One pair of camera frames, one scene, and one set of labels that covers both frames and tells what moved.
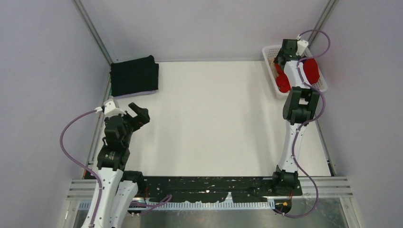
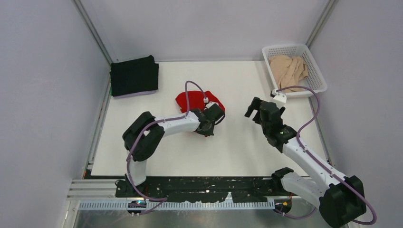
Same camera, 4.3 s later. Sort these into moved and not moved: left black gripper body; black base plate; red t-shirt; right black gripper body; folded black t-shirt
Moved: red t-shirt; left black gripper body; right black gripper body
Not moved: black base plate; folded black t-shirt
